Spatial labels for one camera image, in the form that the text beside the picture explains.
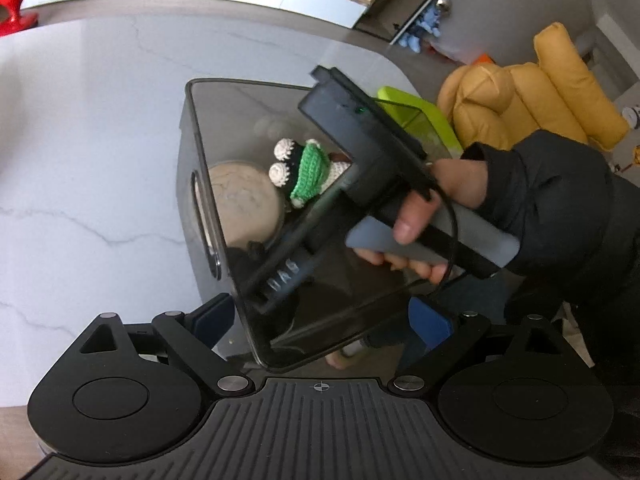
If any green crochet doll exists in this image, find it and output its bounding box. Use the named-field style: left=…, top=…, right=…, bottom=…
left=268, top=137, right=351, bottom=210

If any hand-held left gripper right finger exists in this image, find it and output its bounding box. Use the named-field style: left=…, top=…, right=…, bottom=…
left=389, top=297, right=567, bottom=398

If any person's right hand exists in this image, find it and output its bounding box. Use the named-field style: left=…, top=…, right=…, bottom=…
left=357, top=158, right=489, bottom=284

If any blue astronaut figure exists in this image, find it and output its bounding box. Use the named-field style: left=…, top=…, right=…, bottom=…
left=397, top=0, right=451, bottom=55

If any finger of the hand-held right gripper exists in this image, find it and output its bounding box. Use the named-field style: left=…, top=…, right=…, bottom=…
left=239, top=247, right=323, bottom=313

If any white marble desktop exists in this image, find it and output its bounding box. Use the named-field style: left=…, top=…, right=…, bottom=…
left=0, top=0, right=451, bottom=407

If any beige round plush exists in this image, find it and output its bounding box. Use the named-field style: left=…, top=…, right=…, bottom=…
left=200, top=160, right=286, bottom=249

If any smoky transparent storage box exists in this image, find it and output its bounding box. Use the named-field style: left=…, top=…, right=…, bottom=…
left=176, top=78, right=454, bottom=374

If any yellow sofa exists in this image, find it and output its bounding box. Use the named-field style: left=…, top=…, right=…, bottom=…
left=437, top=22, right=631, bottom=152

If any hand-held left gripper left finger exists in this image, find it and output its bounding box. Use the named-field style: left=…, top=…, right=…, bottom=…
left=79, top=293, right=254, bottom=397

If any lime green tray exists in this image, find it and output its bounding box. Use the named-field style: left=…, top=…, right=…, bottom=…
left=377, top=86, right=464, bottom=157

